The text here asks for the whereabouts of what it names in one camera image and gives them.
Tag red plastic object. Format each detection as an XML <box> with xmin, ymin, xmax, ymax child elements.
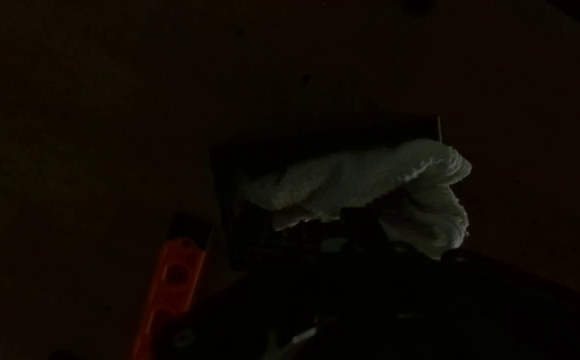
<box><xmin>127</xmin><ymin>234</ymin><xmax>209</xmax><ymax>360</ymax></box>

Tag black box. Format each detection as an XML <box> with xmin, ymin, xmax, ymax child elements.
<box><xmin>209</xmin><ymin>118</ymin><xmax>445</xmax><ymax>270</ymax></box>

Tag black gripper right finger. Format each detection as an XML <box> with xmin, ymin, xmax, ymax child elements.
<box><xmin>436</xmin><ymin>246</ymin><xmax>580</xmax><ymax>342</ymax></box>

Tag white cloth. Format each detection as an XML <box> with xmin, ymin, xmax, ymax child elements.
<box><xmin>240</xmin><ymin>136</ymin><xmax>474</xmax><ymax>261</ymax></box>

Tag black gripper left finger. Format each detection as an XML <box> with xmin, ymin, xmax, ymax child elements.
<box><xmin>233</xmin><ymin>201</ymin><xmax>288</xmax><ymax>267</ymax></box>

